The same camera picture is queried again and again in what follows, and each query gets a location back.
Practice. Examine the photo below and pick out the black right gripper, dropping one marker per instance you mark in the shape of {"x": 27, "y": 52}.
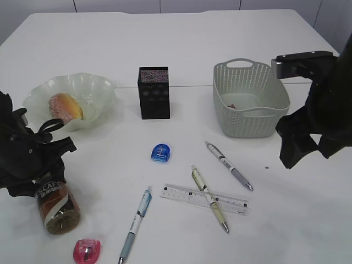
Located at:
{"x": 322, "y": 124}

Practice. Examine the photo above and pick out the sugar-dusted bread roll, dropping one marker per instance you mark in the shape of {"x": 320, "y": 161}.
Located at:
{"x": 63, "y": 106}

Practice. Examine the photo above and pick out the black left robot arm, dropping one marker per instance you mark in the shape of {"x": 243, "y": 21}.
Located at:
{"x": 10, "y": 130}

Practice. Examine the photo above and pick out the white grey grip pen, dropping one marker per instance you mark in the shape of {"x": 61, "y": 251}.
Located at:
{"x": 235, "y": 173}

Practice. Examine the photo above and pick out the clear plastic ruler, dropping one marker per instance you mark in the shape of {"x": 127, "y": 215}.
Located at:
{"x": 198, "y": 198}

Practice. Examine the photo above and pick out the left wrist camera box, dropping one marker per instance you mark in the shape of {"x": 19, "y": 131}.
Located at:
{"x": 20, "y": 117}

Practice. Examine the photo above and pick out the blue pencil sharpener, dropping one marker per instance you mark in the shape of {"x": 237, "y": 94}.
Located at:
{"x": 161, "y": 153}

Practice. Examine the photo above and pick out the black mesh pen holder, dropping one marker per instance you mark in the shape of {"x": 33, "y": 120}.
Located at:
{"x": 153, "y": 88}

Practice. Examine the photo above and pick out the grey-green plastic woven basket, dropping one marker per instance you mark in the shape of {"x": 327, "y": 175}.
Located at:
{"x": 261, "y": 99}

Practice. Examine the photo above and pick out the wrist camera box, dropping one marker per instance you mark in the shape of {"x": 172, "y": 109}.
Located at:
{"x": 311, "y": 65}
{"x": 20, "y": 117}

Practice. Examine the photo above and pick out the beige retractable pen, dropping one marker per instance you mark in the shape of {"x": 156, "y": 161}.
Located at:
{"x": 198, "y": 179}

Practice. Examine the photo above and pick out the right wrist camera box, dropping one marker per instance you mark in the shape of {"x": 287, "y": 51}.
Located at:
{"x": 311, "y": 65}

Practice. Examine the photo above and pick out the brown Nescafe coffee bottle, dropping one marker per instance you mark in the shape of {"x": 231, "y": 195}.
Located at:
{"x": 58, "y": 208}

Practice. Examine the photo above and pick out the light blue retractable pen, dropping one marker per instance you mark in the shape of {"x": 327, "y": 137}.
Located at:
{"x": 141, "y": 211}

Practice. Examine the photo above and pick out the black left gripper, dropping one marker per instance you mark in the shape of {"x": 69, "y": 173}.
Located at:
{"x": 26, "y": 165}

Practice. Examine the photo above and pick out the pink pencil sharpener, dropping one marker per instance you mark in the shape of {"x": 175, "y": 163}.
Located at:
{"x": 86, "y": 251}

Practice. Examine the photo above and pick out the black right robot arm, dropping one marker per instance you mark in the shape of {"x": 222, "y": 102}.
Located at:
{"x": 340, "y": 73}

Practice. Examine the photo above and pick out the pale green wavy glass plate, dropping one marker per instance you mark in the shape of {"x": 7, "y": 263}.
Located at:
{"x": 93, "y": 93}

